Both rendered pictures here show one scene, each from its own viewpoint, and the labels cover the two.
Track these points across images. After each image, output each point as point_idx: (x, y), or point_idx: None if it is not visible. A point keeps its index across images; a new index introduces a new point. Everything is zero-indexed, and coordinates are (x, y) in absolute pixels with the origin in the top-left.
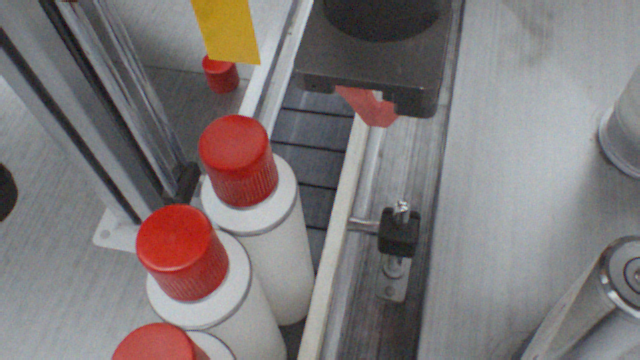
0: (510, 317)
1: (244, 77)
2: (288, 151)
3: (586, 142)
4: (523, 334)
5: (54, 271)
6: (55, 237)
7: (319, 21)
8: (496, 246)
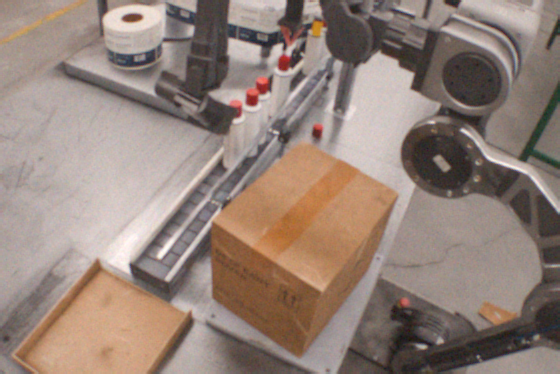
0: (264, 60)
1: (310, 133)
2: (302, 93)
3: (227, 77)
4: (263, 58)
5: (365, 105)
6: (366, 111)
7: (303, 18)
8: (260, 68)
